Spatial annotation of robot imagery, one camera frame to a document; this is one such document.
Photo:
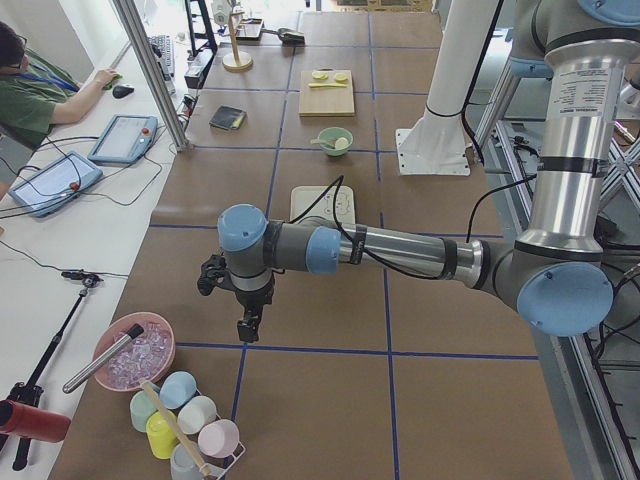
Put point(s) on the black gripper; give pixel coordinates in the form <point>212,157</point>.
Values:
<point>253,299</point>

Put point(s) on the pink ice bowl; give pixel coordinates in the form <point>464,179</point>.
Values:
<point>147,357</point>

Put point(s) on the mint green bowl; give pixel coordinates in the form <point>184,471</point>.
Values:
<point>335,141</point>

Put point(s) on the blue cup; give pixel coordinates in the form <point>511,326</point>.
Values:
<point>178,388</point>

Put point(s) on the white cup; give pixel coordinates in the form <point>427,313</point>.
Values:
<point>196,414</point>

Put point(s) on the steel muddler rod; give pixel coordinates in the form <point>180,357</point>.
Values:
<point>90,369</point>

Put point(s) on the pink cup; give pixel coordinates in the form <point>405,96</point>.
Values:
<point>219,439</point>

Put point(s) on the mint green cup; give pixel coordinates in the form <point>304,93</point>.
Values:
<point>141,408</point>

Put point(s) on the yellow cup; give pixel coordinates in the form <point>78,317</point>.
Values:
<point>160,436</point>

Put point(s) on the white bear print tray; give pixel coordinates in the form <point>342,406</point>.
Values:
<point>303,196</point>

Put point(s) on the grey cup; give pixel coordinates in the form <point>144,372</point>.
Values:
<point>182,466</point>

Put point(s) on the yellow sponge under cloth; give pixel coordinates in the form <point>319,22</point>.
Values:
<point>238,121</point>

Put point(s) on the far blue teach pendant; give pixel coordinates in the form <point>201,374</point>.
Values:
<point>125,139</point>

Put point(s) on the blue teach pendant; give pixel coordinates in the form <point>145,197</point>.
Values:
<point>125,139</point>
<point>56,185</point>

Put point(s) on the black tripod stick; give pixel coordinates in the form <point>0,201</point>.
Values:
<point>29,393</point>

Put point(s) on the wooden cutting board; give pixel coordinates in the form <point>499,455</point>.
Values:
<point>326,102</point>

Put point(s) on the near blue teach pendant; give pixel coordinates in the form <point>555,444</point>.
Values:
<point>56,185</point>

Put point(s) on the red bottle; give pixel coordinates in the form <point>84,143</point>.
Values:
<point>30,422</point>

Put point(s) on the yellow plastic knife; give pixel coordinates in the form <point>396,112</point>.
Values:
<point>319,85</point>

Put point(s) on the wooden mug tree stand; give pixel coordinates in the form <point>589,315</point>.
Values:
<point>237,61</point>

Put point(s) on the upper lemon slice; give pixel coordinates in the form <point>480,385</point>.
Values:
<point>340,78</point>

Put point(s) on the black computer mouse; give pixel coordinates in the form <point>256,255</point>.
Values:
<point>121,91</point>

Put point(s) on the metal scoop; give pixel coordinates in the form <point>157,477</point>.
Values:
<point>287,36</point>

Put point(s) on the black keyboard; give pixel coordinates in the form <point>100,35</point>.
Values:
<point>162,46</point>

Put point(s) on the seated person green shirt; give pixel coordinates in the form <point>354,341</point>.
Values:
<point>37,95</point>

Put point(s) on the wooden rack handle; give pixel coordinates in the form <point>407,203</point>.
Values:
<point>204,468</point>

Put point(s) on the white wire cup rack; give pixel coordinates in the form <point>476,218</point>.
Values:
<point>221,466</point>

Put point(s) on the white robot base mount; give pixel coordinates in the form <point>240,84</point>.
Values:
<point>435,145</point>

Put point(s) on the aluminium frame post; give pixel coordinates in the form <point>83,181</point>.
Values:
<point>133,26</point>

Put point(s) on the black tray frame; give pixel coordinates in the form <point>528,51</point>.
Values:
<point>249,29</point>

